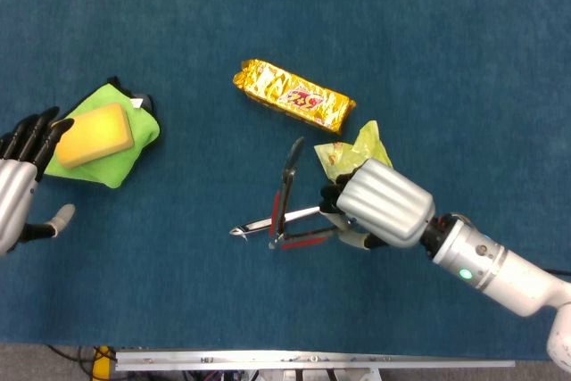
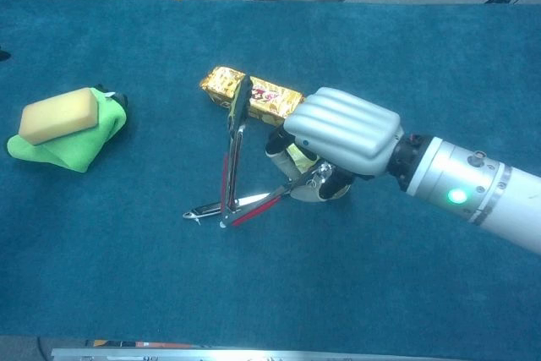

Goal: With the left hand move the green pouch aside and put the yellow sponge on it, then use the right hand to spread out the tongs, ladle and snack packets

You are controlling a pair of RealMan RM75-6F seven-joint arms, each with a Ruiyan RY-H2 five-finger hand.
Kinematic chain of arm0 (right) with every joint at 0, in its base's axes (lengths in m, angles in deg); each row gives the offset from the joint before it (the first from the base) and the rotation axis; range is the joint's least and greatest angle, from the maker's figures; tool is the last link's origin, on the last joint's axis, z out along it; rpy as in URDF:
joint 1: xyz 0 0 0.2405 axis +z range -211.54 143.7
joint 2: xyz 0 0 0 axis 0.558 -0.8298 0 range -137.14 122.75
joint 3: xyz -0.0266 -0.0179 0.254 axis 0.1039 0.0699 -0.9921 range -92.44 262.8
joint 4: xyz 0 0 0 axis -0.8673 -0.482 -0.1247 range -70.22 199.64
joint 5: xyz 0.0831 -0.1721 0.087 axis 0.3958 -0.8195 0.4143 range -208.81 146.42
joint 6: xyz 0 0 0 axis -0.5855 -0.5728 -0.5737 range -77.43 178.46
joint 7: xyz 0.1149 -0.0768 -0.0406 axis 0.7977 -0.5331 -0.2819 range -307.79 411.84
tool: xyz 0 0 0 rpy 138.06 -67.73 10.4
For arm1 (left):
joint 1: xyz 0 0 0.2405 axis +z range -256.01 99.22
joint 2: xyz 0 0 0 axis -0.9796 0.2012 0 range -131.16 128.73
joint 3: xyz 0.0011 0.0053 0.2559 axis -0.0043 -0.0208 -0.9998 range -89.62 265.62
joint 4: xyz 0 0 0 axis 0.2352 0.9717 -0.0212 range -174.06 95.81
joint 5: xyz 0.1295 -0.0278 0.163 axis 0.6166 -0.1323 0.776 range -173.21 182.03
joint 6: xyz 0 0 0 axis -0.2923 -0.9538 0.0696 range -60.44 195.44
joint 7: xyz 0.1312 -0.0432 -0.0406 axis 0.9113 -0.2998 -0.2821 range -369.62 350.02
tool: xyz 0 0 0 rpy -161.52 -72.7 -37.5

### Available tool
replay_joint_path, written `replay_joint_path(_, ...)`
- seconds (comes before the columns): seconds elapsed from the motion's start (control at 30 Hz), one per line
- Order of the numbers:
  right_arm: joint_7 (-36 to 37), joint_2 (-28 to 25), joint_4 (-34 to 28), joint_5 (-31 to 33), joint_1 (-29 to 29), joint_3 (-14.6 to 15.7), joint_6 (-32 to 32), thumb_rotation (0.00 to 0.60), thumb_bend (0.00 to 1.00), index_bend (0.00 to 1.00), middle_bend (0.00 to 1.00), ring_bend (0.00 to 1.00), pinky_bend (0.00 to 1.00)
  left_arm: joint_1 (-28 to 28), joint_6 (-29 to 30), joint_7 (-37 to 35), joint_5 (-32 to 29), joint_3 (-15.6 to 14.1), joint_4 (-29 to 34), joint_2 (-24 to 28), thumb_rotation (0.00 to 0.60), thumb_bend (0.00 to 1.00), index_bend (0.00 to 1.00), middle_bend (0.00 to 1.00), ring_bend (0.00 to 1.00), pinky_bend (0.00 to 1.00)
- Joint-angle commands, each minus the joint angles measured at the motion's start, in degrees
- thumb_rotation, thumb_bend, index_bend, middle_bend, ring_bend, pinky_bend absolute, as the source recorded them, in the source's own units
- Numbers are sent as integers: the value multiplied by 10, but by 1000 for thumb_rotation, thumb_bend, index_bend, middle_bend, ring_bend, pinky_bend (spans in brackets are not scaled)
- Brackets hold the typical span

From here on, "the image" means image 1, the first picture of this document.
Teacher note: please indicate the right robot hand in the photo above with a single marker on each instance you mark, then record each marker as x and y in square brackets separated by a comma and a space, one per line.
[388, 202]

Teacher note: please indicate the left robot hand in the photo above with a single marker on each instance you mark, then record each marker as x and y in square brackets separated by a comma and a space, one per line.
[13, 193]

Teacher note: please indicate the yellow-green snack packet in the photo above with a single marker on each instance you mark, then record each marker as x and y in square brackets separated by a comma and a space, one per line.
[339, 158]

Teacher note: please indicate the yellow sponge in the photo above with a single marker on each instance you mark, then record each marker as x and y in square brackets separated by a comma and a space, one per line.
[93, 135]

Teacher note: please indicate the green microfibre cloth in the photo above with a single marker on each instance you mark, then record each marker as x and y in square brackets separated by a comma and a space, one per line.
[111, 167]

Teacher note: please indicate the gold foil snack bar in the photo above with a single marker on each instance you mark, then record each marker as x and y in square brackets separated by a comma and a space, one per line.
[303, 100]

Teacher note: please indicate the steel ladle black grip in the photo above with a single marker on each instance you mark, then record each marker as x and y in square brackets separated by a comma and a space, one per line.
[254, 226]

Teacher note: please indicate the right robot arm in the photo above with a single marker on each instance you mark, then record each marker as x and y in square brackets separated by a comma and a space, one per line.
[499, 269]

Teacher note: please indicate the blue carpet table cover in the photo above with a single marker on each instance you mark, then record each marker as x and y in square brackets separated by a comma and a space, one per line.
[401, 19]

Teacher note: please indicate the aluminium frame rail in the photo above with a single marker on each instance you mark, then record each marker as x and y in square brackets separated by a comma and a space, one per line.
[312, 359]

